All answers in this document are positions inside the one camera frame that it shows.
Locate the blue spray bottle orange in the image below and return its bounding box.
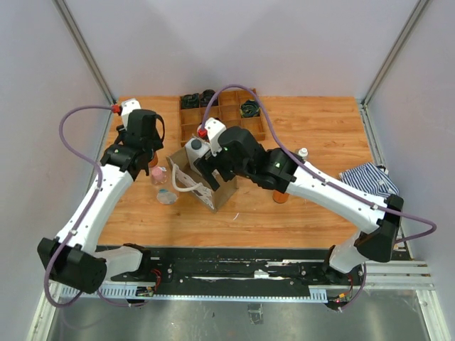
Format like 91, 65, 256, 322
272, 190, 289, 204

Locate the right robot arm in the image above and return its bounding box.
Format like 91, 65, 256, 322
193, 118, 404, 284

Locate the purple cable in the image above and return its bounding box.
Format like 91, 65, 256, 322
197, 84, 437, 313
44, 104, 150, 310

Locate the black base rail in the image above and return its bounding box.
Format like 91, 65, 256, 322
109, 244, 367, 296

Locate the blue striped cloth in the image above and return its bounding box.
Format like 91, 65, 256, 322
338, 162, 400, 198

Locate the pink cap clear bottle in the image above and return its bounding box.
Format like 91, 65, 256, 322
150, 166, 167, 185

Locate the black rolled sock left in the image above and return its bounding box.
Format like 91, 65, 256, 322
180, 93, 200, 109

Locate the black rolled sock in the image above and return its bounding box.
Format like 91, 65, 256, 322
199, 89, 215, 107
180, 93, 200, 109

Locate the wooden compartment tray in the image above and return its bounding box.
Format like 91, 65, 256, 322
179, 90, 266, 146

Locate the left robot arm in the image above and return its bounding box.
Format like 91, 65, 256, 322
37, 99, 165, 293

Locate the dark green rolled sock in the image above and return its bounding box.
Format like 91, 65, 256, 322
240, 99, 260, 118

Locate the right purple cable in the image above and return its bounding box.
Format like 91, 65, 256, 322
197, 84, 437, 313

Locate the white bottle grey cap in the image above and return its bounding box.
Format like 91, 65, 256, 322
185, 137, 210, 175

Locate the black white striped cloth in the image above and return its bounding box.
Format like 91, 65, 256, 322
376, 165, 389, 175

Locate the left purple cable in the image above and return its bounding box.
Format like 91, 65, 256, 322
44, 104, 150, 310

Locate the round clear container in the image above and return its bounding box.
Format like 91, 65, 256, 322
156, 188, 178, 205

